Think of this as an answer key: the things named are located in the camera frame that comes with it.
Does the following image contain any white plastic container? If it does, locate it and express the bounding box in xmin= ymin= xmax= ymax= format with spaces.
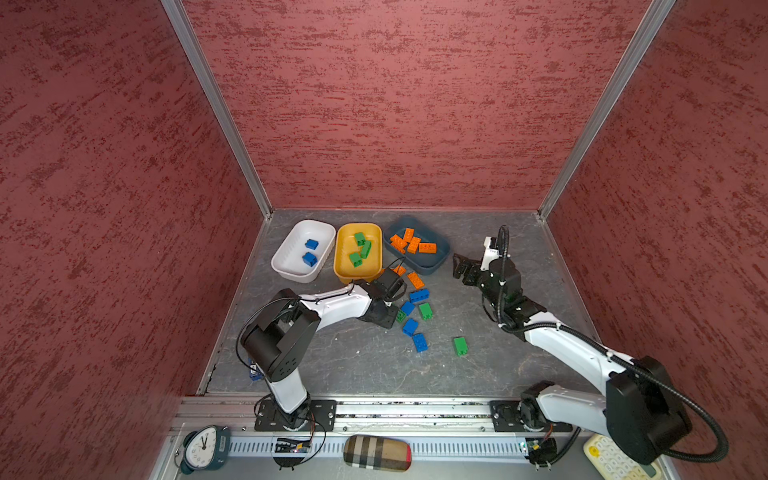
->
xmin=271 ymin=219 xmax=336 ymax=284

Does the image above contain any blue long lego brick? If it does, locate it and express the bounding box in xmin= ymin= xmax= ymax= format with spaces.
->
xmin=409 ymin=289 xmax=430 ymax=304

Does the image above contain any teal plastic container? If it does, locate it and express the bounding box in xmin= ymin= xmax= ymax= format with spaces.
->
xmin=383 ymin=215 xmax=451 ymax=275

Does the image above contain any green small lego centre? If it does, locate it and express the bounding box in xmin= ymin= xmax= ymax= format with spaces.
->
xmin=418 ymin=303 xmax=434 ymax=320

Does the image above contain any orange lego brick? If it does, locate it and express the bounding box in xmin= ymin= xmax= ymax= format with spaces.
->
xmin=390 ymin=235 xmax=408 ymax=253

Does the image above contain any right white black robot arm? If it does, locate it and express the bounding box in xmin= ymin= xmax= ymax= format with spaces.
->
xmin=453 ymin=229 xmax=729 ymax=465

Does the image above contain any blue small lego centre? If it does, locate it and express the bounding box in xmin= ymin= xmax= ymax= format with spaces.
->
xmin=400 ymin=301 xmax=415 ymax=316

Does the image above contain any plaid fabric case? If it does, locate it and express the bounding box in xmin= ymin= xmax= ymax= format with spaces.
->
xmin=343 ymin=435 xmax=413 ymax=472

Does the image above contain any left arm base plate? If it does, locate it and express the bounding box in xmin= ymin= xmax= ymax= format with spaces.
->
xmin=254 ymin=397 xmax=338 ymax=433

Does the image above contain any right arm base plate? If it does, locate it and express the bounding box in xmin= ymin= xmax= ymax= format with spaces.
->
xmin=489 ymin=400 xmax=574 ymax=435

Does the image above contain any yellow calculator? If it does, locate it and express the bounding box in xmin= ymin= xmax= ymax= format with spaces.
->
xmin=583 ymin=434 xmax=665 ymax=480

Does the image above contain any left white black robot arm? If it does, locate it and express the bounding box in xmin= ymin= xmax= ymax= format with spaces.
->
xmin=235 ymin=269 xmax=407 ymax=430

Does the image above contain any teal analog clock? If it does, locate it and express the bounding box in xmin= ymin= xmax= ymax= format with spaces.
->
xmin=178 ymin=425 xmax=231 ymax=475

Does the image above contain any green long lego brick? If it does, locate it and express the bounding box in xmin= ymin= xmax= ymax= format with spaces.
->
xmin=360 ymin=240 xmax=372 ymax=259

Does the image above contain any yellow plastic container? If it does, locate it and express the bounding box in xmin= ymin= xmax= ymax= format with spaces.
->
xmin=334 ymin=223 xmax=383 ymax=284

